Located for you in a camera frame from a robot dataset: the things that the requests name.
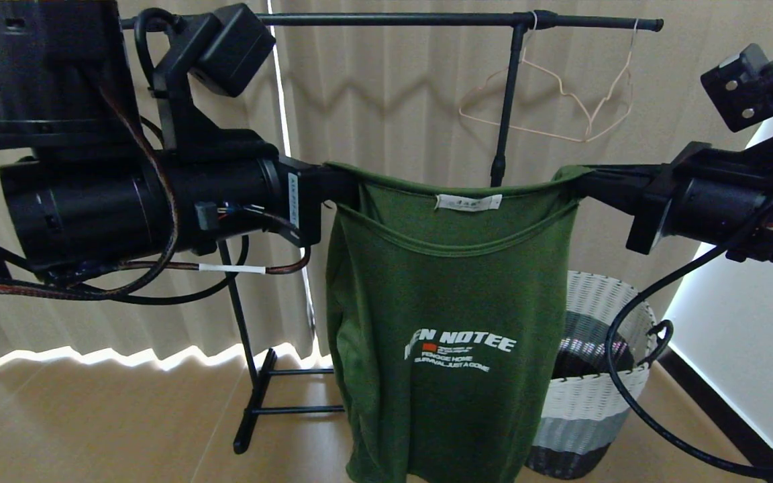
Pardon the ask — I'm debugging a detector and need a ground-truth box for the beige curtain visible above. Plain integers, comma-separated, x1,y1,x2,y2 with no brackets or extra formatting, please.
0,0,773,376

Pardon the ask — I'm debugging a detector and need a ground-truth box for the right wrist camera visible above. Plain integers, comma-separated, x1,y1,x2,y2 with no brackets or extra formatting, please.
700,43,773,152

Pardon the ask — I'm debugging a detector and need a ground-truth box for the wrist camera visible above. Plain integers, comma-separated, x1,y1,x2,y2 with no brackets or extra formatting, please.
152,3,277,162
700,43,773,152

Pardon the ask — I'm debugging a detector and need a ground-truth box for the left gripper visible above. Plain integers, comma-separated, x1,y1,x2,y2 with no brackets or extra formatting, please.
1,156,325,269

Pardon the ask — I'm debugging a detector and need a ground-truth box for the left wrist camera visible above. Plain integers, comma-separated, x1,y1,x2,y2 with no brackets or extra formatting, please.
152,3,277,162

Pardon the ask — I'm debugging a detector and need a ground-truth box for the pink clothes hanger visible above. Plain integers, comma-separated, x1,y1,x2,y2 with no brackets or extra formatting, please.
584,19,639,143
458,12,594,144

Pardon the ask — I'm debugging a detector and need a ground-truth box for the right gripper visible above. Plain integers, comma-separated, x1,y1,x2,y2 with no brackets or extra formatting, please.
626,161,773,261

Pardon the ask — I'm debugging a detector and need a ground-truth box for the white laundry basket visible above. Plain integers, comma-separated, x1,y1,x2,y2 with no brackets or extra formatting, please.
524,270,674,480

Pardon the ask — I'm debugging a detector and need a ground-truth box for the black clothes rack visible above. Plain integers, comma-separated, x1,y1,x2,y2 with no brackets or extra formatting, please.
120,9,664,455

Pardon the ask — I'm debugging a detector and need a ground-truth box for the green printed shirt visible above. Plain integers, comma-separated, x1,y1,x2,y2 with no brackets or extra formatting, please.
324,161,592,483

